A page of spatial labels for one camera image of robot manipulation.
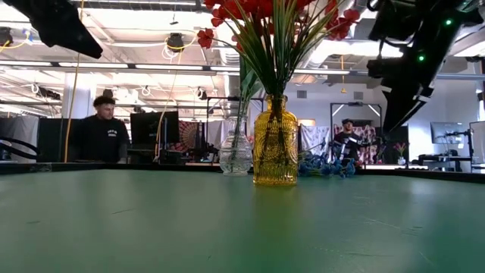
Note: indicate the wall vent grille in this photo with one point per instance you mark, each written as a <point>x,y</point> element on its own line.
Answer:
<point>301,94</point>
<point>358,95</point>

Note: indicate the clear glass vase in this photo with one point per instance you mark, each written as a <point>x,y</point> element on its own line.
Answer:
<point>235,155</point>

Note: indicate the yellow glass vase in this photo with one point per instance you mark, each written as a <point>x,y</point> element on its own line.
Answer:
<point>275,151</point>

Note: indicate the gray monitor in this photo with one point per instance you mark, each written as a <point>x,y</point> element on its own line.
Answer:
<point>447,132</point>

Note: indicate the green table mat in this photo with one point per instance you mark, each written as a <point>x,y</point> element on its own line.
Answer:
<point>227,235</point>

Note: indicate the red patterned tapestry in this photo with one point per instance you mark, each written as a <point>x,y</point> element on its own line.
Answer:
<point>189,134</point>

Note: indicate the black ceiling device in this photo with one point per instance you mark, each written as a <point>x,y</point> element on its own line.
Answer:
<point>175,41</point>
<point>4,36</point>

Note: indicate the dark desk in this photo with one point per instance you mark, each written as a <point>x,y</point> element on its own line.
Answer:
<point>439,158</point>

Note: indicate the gray curtain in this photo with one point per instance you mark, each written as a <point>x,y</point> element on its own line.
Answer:
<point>19,127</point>

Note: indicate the black divider panel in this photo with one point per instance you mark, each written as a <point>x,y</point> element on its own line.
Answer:
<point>390,151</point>

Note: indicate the blue flower bunch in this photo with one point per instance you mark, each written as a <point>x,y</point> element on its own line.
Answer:
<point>326,167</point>

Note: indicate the white patterned cloth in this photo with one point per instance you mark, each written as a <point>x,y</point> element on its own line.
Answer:
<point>314,138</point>

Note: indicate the black partition panel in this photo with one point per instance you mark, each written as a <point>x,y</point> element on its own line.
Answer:
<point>57,138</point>

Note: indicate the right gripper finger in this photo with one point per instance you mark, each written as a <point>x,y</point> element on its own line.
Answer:
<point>398,108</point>

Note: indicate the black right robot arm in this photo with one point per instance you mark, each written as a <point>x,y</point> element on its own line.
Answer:
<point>454,38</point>

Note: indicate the black monitor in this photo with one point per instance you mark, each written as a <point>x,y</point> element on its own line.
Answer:
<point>155,129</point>

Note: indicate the light gray board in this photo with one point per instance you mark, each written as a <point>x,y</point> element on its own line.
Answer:
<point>478,140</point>

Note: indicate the small vase with red flowers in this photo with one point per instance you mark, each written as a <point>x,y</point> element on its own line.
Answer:
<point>401,161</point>

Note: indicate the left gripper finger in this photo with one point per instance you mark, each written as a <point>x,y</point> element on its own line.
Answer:
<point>60,26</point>

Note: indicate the ceiling light strip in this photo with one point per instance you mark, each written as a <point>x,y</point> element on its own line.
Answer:
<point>94,65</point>
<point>170,67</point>
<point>26,63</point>

